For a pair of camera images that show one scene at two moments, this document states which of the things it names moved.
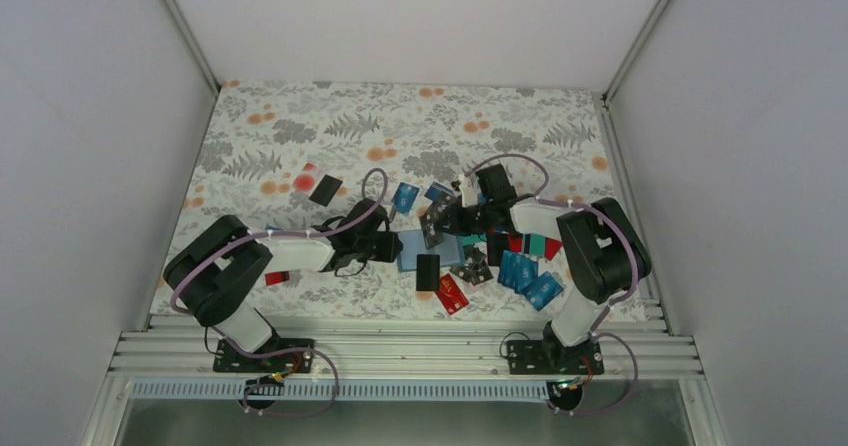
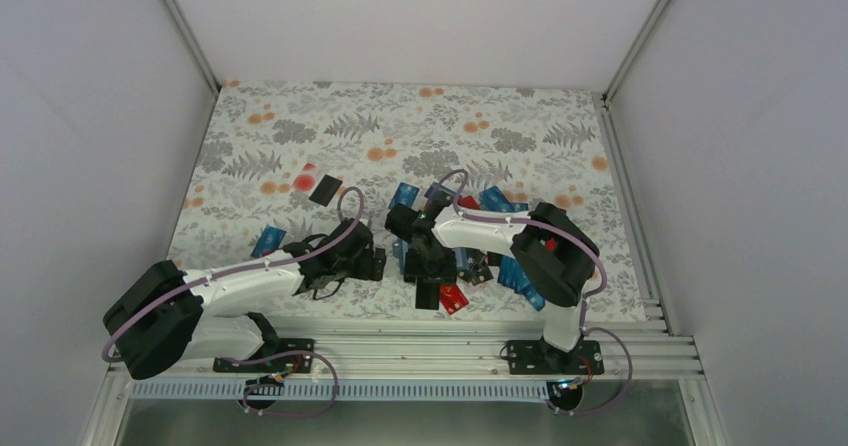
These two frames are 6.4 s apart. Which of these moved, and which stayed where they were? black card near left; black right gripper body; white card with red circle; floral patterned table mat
Moved: black right gripper body
Stayed: black card near left; white card with red circle; floral patterned table mat
